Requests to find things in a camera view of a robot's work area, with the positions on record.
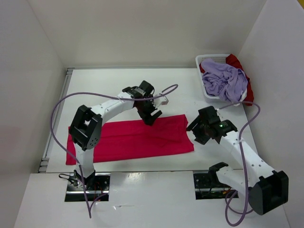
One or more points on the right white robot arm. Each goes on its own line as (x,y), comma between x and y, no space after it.
(263,187)

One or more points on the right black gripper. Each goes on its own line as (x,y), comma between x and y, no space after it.
(200,138)

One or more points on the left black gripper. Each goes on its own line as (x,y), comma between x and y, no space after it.
(148,119)

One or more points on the white plastic laundry basket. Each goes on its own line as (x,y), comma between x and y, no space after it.
(218,58)

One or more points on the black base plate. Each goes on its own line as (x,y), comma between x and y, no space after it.
(98,190)
(205,189)

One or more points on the dark red t shirt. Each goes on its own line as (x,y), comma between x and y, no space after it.
(232,60)

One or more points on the lavender t shirt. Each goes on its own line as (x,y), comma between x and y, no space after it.
(226,82)

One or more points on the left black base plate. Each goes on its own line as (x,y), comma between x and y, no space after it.
(98,190)

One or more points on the pink t shirt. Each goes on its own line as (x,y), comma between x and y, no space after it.
(134,140)

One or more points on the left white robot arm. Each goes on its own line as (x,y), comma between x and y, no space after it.
(86,126)

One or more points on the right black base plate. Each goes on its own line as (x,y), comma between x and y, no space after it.
(205,189)

